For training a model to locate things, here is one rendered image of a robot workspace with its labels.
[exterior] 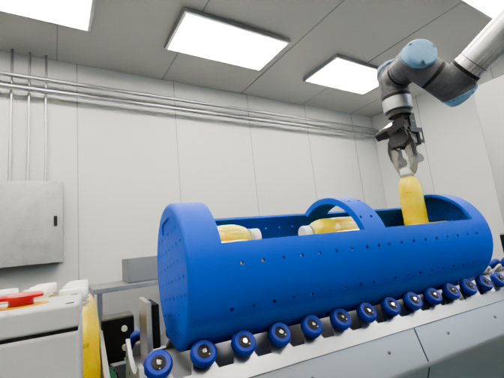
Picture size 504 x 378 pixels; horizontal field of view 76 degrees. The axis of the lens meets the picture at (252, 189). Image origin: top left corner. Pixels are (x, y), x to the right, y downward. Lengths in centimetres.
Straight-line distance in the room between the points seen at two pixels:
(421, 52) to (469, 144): 495
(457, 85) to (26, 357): 110
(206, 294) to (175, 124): 399
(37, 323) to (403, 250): 71
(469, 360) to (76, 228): 358
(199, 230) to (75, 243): 340
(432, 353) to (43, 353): 78
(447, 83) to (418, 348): 72
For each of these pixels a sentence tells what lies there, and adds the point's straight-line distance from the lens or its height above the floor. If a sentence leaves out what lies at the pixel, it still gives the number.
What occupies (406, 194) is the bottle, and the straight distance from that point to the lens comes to 111.
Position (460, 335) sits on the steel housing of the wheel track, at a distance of 101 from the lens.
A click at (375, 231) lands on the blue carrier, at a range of 79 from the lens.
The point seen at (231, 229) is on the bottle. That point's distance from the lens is 71.
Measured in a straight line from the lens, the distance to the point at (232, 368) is 64.
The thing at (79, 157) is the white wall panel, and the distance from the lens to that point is 410.
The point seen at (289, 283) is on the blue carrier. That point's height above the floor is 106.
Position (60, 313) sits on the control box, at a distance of 34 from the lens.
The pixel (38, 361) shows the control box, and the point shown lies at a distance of 34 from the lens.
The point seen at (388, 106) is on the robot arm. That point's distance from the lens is 118.
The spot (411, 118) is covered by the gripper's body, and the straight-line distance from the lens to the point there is 122.
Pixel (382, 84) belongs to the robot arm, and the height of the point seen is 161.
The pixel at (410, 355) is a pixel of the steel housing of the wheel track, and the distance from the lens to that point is 87.
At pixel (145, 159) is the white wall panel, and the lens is 420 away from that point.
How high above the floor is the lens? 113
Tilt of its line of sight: 10 degrees up
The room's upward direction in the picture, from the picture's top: 6 degrees counter-clockwise
